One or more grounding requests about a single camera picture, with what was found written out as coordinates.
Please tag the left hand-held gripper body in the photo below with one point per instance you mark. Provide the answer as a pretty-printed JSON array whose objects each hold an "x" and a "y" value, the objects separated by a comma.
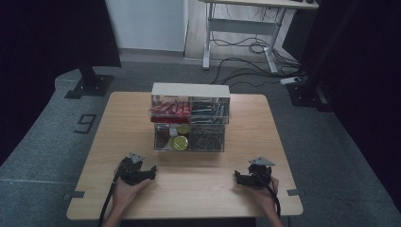
[{"x": 132, "y": 171}]

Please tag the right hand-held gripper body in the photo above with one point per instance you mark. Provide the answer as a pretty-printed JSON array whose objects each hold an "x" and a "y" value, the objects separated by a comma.
[{"x": 260, "y": 176}]

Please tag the stack of red packets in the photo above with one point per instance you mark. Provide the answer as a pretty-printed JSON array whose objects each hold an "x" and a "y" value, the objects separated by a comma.
[{"x": 170, "y": 109}]

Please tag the clear plastic organizer box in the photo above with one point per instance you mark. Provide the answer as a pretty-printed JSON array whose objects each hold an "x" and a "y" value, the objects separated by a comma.
[{"x": 189, "y": 90}]

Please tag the person's right hand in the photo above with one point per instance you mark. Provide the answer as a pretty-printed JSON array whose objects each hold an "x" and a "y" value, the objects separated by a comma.
[{"x": 268, "y": 197}]

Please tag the person's left hand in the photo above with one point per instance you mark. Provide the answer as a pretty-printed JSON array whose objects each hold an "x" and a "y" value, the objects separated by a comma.
[{"x": 124, "y": 195}]

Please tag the grey tape strip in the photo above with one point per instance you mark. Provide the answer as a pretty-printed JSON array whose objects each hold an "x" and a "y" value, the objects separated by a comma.
[
  {"x": 294, "y": 192},
  {"x": 77, "y": 194}
]

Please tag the large round green-lid tin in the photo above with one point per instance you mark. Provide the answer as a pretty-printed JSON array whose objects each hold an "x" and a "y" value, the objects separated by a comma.
[{"x": 179, "y": 143}]

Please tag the pile of dark small sachets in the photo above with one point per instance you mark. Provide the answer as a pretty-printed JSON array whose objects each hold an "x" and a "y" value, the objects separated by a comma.
[{"x": 206, "y": 138}]

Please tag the small round green-lid tin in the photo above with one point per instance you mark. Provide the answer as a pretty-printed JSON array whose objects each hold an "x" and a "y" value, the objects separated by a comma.
[{"x": 183, "y": 128}]

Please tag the row of dark flat packets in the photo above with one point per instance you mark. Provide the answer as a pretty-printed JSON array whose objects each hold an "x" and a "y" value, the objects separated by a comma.
[{"x": 209, "y": 110}]

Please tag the black stand with dark base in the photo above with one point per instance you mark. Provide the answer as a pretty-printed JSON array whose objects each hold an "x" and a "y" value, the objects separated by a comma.
[{"x": 304, "y": 91}]

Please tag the black stand base left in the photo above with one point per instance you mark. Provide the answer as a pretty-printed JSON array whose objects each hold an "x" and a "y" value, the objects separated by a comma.
[{"x": 90, "y": 85}]

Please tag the white power strip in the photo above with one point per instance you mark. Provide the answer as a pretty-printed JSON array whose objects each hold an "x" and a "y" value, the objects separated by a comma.
[{"x": 290, "y": 80}]

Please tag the white frame desk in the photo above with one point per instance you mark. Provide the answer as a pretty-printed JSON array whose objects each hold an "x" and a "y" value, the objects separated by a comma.
[{"x": 241, "y": 26}]

